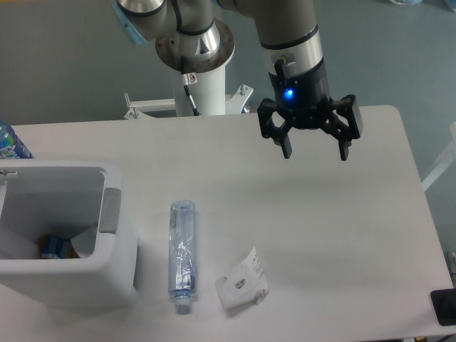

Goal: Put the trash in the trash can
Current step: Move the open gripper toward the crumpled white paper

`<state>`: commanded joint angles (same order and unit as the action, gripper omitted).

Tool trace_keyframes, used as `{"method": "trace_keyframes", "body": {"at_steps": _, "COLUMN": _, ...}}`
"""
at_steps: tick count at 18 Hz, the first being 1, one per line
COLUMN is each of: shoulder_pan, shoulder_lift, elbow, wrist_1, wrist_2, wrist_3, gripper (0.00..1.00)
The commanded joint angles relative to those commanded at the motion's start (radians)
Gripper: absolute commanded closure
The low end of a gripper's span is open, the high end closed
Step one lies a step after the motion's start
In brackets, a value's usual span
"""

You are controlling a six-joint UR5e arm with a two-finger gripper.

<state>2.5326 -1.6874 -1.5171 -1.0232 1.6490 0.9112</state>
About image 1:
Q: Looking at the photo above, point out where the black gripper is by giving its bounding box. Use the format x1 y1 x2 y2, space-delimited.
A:
257 58 363 160

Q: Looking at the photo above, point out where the white paper wrapper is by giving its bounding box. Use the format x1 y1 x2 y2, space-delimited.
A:
215 247 269 311

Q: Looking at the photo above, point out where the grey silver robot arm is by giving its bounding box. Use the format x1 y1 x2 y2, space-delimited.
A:
113 1 363 160

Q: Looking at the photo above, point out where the white plastic trash can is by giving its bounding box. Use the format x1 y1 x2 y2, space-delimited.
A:
1 159 140 307

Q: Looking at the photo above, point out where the crushed clear plastic bottle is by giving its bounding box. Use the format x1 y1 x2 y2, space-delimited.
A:
167 200 197 314

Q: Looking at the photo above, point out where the black device at table edge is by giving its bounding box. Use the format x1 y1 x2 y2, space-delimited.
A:
430 288 455 326

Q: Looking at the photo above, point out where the blue snack packet in bin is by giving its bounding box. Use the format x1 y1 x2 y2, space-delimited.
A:
38 234 75 259

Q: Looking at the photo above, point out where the blue labelled drink bottle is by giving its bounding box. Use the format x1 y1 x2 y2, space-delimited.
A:
1 121 33 159

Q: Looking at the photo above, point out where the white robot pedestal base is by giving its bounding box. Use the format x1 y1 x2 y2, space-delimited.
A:
123 19 254 120

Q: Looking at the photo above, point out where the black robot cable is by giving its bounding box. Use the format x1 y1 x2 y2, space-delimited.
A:
179 56 201 117

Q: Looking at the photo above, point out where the white frame at right edge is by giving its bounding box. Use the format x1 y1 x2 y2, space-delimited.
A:
421 122 455 192

